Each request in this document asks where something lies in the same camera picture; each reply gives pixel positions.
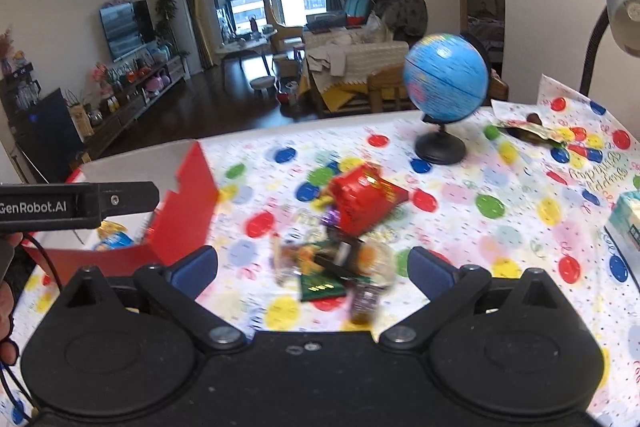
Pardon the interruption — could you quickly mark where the purple candy packet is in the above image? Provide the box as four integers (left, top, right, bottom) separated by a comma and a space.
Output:
321, 207, 341, 229

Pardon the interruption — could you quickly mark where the blue desk globe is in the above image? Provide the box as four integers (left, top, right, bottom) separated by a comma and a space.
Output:
402, 32, 490, 166

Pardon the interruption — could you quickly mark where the blue snack packet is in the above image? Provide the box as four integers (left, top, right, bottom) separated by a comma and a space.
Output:
93, 231, 134, 251

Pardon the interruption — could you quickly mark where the silver desk lamp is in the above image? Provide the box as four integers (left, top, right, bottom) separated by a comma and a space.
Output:
579, 0, 640, 95

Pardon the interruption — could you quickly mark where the yellow gold snack packet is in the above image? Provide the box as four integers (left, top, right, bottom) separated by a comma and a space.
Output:
96, 220, 127, 239

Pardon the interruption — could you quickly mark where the round coffee table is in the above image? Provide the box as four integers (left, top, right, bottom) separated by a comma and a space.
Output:
216, 30, 278, 74

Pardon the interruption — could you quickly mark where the tissue pack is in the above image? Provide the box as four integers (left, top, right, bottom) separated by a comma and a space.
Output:
605, 191, 640, 282

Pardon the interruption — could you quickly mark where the green snack packet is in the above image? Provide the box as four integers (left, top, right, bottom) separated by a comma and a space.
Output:
299, 272, 346, 303

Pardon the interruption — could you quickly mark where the red white cardboard box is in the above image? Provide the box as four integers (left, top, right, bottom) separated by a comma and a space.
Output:
25, 140, 218, 283

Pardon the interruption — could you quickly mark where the wooden chair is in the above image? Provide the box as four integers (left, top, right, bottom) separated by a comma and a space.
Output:
367, 64, 416, 113

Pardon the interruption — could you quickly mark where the person left hand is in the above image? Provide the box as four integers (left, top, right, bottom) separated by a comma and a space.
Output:
0, 232, 24, 367

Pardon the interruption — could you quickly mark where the tv cabinet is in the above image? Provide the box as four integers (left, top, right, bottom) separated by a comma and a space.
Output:
82, 56, 186, 160

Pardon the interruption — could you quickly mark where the sofa with cream cover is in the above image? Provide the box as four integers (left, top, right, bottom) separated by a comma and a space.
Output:
302, 0, 428, 116

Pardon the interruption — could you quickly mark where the large red snack bag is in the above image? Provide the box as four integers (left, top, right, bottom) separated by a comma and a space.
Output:
328, 162, 409, 236

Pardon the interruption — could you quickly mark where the small round stool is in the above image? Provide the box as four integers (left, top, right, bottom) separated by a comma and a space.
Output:
250, 75, 277, 95

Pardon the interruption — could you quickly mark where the balloon print tablecloth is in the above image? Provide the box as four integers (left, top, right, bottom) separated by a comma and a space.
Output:
0, 74, 640, 427

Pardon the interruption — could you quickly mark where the television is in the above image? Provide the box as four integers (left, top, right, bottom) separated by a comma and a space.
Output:
99, 0, 155, 61

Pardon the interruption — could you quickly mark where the clear pastry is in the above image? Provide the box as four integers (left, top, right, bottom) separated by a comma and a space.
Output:
357, 241, 396, 287

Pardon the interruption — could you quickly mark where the wrapper near lamp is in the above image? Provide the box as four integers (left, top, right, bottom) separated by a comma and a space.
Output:
496, 116, 568, 147

